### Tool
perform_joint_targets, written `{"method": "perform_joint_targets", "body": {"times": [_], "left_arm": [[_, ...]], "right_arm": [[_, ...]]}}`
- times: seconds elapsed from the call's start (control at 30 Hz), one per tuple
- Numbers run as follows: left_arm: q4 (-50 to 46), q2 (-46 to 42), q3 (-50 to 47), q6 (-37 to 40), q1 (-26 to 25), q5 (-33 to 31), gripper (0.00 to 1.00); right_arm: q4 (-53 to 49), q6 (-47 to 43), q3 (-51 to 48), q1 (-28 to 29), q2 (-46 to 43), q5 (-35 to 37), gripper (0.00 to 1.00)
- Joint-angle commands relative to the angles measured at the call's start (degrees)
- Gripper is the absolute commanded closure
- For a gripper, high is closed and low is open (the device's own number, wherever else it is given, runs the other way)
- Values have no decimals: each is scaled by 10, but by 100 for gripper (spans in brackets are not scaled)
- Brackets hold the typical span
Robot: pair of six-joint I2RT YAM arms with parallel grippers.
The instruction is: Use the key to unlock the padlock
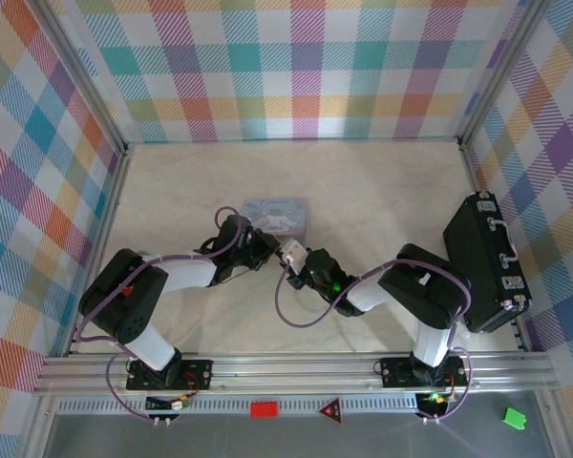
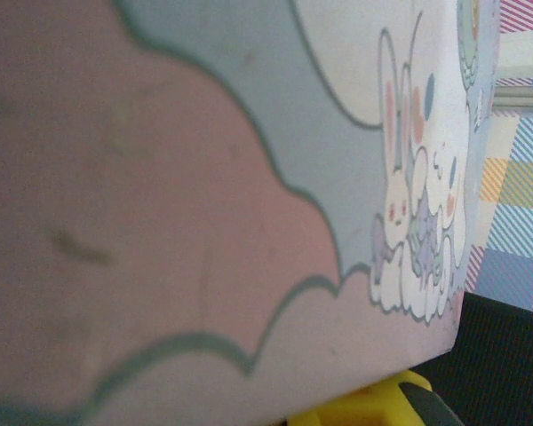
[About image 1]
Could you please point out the pastel cartoon tin box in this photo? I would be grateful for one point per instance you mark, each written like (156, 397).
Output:
(277, 212)

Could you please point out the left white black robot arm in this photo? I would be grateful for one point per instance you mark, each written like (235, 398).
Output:
(191, 276)

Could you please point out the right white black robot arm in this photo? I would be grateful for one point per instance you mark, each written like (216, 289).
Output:
(430, 343)

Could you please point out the red plastic block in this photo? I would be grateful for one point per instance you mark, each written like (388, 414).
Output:
(263, 410)

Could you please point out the red black triangle sign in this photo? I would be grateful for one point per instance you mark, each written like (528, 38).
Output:
(331, 411)

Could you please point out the black briefcase with metal clasps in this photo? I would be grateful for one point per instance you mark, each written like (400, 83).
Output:
(477, 267)

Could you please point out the small black electronics board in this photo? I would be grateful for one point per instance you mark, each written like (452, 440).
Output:
(432, 404)
(164, 404)

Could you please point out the green plastic block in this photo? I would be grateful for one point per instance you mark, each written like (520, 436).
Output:
(515, 419)

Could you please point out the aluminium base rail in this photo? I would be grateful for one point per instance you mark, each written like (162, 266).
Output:
(291, 374)

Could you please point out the aluminium long frame rail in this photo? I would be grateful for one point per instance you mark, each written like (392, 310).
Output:
(291, 140)

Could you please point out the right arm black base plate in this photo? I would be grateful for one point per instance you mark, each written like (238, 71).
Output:
(396, 372)

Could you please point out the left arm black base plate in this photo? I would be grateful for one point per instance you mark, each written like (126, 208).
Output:
(198, 374)

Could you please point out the aluminium frame post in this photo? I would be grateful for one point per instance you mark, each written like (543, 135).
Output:
(501, 71)
(85, 71)

